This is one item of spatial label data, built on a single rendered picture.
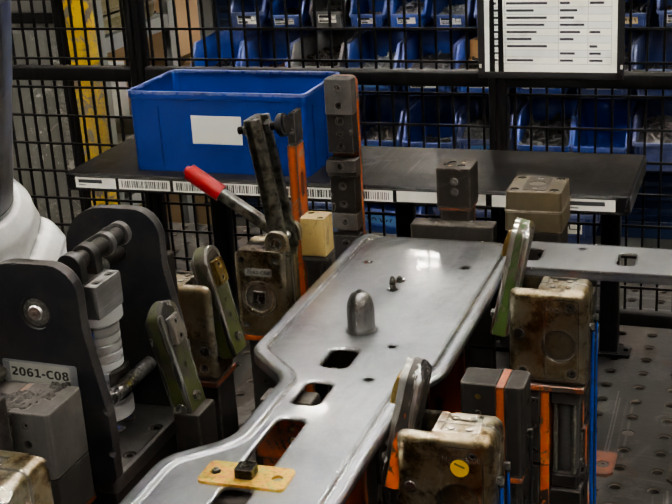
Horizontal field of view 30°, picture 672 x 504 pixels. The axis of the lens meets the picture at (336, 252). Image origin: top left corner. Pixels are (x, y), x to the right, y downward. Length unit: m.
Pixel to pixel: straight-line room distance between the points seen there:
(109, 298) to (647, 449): 0.88
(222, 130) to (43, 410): 0.90
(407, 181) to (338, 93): 0.18
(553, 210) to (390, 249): 0.23
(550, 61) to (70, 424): 1.08
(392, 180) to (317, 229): 0.29
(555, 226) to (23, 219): 0.72
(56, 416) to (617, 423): 0.96
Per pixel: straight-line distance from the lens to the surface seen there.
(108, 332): 1.30
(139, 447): 1.30
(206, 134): 1.97
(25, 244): 1.74
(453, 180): 1.77
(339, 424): 1.23
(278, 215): 1.54
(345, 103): 1.80
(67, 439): 1.17
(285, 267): 1.56
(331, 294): 1.54
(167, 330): 1.27
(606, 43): 1.97
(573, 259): 1.64
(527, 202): 1.72
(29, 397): 1.18
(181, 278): 1.44
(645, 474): 1.75
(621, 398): 1.95
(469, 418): 1.13
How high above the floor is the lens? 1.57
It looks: 20 degrees down
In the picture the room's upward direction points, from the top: 4 degrees counter-clockwise
